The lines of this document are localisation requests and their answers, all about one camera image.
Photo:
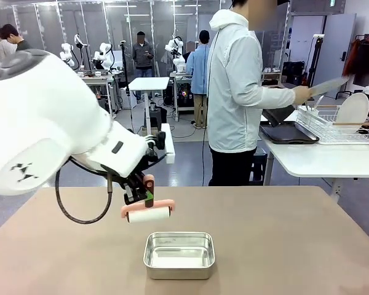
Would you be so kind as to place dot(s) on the low shoe shelf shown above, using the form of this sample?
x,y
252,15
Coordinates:
x,y
272,75

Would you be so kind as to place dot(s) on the white side table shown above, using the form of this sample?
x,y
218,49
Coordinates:
x,y
326,159

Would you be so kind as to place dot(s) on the man in beige top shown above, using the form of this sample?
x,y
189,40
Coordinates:
x,y
4,49

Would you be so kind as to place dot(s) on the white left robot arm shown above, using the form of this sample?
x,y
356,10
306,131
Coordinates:
x,y
49,107

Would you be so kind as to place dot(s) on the man in dark jacket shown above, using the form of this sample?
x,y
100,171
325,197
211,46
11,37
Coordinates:
x,y
143,55

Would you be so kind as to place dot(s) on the black stand with white head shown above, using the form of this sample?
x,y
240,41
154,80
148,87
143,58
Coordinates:
x,y
319,36

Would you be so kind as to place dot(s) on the grey robot work table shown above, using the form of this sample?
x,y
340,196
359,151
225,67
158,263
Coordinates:
x,y
178,75
101,80

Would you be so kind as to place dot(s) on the man in dark green sweater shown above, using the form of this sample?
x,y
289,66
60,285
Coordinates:
x,y
21,44

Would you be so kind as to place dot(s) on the person's right hand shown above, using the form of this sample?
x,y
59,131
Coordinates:
x,y
303,95

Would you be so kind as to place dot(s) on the person in white jacket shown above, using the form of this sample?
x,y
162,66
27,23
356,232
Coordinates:
x,y
233,92

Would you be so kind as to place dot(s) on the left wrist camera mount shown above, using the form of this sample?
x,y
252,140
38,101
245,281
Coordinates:
x,y
169,144

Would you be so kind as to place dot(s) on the person's right forearm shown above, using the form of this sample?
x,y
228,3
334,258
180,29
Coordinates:
x,y
280,96

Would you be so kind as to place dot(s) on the person in blue shirt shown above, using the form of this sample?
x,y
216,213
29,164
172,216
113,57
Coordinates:
x,y
198,70

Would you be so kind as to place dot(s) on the black clothes rack with clothes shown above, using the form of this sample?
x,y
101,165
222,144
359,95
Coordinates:
x,y
366,61

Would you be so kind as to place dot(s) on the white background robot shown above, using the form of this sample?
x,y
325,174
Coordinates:
x,y
104,55
176,46
67,50

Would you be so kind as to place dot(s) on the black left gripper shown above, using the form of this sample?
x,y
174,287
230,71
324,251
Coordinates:
x,y
135,182

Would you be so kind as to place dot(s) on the black equipment case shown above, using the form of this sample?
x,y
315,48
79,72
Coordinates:
x,y
292,72

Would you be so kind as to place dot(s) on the rectangular steel container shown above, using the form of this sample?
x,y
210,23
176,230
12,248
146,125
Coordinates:
x,y
178,272

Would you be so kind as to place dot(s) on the person's black trousers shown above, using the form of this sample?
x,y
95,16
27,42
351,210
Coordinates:
x,y
230,169

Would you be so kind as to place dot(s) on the white standing desk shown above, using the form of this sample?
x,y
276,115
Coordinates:
x,y
149,83

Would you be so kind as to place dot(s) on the person's blurred head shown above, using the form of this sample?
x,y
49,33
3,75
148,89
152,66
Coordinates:
x,y
261,15

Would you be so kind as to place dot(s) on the dark blue plastic stool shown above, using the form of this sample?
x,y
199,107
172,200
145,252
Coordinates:
x,y
259,166

